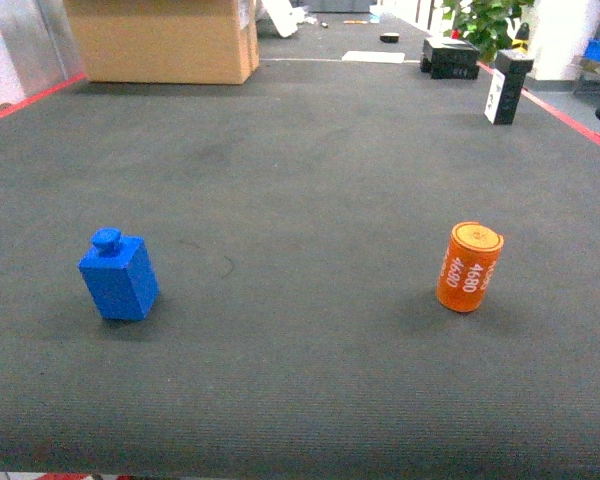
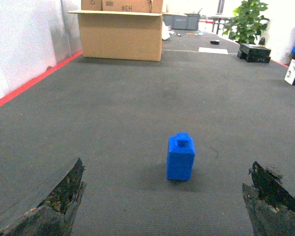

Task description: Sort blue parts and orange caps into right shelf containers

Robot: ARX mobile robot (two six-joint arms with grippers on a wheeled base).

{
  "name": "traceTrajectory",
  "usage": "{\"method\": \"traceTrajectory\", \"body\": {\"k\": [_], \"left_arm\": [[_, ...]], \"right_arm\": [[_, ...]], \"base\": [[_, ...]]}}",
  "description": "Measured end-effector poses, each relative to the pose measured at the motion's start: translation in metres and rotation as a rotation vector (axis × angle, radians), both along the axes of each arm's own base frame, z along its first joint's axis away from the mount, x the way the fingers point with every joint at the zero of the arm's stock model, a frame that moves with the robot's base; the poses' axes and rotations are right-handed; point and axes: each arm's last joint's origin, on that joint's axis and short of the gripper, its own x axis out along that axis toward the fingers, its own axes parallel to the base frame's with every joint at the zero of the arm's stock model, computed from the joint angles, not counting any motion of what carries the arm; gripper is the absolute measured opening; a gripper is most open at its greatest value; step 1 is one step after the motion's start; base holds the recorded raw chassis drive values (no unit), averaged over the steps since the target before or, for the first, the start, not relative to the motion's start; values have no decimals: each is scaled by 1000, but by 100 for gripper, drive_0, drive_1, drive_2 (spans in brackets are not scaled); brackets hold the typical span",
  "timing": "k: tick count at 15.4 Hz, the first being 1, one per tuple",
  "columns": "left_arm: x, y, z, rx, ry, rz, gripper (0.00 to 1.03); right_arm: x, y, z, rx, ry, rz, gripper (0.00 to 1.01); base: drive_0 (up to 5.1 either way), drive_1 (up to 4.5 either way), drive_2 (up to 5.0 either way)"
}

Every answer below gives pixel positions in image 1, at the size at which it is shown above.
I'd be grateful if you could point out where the orange cylindrical cap 4680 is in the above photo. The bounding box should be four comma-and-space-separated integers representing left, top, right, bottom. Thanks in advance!
436, 221, 504, 313

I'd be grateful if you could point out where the white flat sheet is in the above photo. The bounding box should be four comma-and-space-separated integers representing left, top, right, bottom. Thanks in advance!
342, 50, 405, 64

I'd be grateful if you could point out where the green potted plant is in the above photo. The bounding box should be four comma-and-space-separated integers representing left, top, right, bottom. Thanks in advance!
437, 0, 534, 63

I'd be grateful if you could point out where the large cardboard box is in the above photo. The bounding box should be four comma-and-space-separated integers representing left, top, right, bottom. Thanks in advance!
64, 0, 259, 85

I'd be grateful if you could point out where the black flat box stack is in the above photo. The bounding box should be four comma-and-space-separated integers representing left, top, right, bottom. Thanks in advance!
420, 37, 480, 80

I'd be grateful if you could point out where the black and white upright box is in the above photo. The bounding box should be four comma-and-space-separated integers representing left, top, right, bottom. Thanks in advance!
484, 49, 534, 125

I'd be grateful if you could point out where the white foam board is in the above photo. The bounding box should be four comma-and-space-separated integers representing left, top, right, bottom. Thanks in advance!
259, 0, 298, 38

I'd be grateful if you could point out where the blue block part with knob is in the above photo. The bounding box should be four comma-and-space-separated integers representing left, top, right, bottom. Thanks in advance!
77, 227, 159, 321

